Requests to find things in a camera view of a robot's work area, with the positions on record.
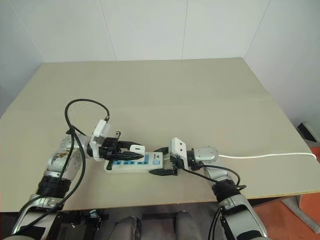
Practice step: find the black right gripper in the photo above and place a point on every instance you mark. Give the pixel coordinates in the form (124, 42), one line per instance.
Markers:
(176, 171)

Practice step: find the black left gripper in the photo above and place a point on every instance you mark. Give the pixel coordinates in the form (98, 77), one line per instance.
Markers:
(110, 145)

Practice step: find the white charger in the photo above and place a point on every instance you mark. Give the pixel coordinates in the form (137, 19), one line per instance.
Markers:
(137, 149)

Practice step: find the white blue power strip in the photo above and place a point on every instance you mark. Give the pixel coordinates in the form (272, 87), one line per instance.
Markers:
(140, 167)

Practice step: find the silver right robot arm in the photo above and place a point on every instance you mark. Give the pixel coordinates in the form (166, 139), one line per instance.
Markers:
(226, 176)

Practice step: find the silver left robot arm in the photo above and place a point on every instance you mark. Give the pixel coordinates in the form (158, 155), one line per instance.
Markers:
(60, 161)

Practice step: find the dark grey rounded shape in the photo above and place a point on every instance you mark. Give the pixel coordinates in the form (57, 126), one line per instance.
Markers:
(187, 226)
(127, 228)

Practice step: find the grey metal table foot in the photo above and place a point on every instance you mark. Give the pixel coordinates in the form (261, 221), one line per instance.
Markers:
(295, 206)

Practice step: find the white and black box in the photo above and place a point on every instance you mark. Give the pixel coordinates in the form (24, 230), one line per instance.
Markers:
(310, 131)

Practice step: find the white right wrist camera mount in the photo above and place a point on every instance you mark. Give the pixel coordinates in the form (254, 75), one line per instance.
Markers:
(178, 147)

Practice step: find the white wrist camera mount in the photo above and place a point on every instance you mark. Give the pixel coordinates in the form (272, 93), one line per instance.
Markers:
(101, 130)
(178, 147)

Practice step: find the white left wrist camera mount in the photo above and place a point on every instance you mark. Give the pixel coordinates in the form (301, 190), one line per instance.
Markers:
(101, 130)

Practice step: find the black under-table frame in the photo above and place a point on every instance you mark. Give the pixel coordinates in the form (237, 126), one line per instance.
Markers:
(75, 221)

